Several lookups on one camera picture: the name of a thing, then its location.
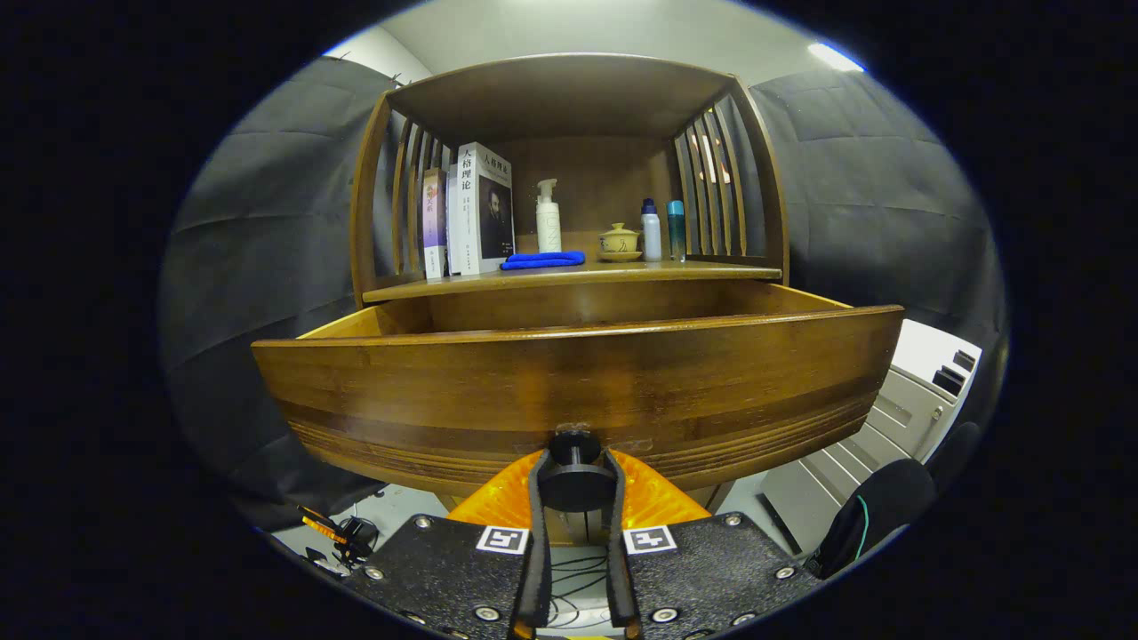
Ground white filing cabinet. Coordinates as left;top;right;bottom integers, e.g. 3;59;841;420
760;318;984;556

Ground wooden countertop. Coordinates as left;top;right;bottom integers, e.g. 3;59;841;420
362;229;783;305

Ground purple book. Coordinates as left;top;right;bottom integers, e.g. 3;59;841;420
421;168;448;281

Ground blue folded cloth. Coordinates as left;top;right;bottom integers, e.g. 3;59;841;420
500;251;587;271

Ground long ceiling light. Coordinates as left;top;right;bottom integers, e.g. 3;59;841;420
807;42;865;74

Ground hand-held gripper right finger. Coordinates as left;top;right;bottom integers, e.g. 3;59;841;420
605;449;823;640

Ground brown wooden drawer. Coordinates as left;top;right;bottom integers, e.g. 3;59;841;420
252;280;905;512

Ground black and orange device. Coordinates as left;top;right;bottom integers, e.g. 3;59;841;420
298;505;381;570

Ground thin white book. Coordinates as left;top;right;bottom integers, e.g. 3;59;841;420
445;164;461;276

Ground large white portrait book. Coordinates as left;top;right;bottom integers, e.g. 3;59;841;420
456;142;516;276

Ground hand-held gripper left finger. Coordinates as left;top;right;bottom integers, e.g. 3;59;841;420
342;449;554;640

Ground black cables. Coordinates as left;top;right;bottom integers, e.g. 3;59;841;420
547;547;614;628

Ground yellow lidded teacup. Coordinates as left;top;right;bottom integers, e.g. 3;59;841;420
597;222;643;263

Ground white pump bottle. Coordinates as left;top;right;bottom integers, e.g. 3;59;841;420
535;179;563;254

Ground brown wooden cabinet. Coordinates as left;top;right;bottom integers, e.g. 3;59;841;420
349;52;790;545

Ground person's dark clothing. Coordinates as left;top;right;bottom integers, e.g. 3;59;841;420
805;421;983;580

